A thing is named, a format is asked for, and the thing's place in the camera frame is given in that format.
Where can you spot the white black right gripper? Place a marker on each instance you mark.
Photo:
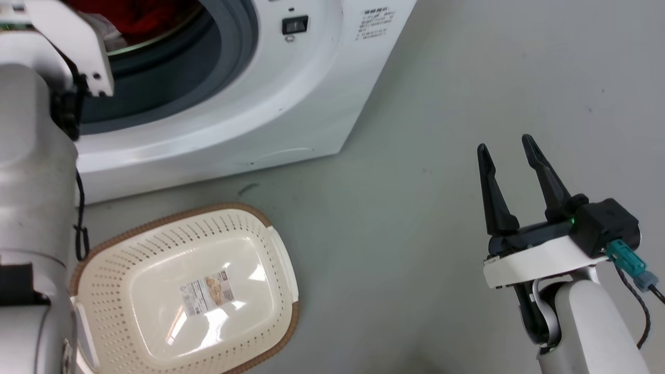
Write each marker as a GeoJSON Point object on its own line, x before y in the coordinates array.
{"type": "Point", "coordinates": [540, 257]}

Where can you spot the black door latch socket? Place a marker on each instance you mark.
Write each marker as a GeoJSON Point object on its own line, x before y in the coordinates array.
{"type": "Point", "coordinates": [294, 25]}

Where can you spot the grey rubber door gasket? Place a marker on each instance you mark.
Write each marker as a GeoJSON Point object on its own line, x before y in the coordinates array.
{"type": "Point", "coordinates": [208, 57]}

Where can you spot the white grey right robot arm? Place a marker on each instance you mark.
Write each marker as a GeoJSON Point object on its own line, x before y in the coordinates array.
{"type": "Point", "coordinates": [592, 332]}

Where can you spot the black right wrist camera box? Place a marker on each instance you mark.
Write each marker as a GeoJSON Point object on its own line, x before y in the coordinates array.
{"type": "Point", "coordinates": [605, 226]}

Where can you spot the red garment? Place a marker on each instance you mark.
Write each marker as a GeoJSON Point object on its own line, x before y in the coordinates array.
{"type": "Point", "coordinates": [145, 15]}

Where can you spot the white front-load washing machine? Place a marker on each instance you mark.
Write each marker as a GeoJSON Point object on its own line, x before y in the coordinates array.
{"type": "Point", "coordinates": [270, 104]}

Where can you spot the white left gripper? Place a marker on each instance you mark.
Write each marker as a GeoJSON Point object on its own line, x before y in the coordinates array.
{"type": "Point", "coordinates": [78, 41]}

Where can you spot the printed washer info label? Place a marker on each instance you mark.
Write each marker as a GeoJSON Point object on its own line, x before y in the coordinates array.
{"type": "Point", "coordinates": [375, 23]}

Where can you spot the basket product sticker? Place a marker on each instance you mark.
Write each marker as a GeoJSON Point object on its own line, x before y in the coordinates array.
{"type": "Point", "coordinates": [208, 293]}

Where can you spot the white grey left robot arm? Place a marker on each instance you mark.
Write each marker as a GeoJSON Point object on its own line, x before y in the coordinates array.
{"type": "Point", "coordinates": [31, 208]}

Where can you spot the cream perforated laundry basket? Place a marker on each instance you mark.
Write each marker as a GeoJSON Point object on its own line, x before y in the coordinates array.
{"type": "Point", "coordinates": [156, 322]}

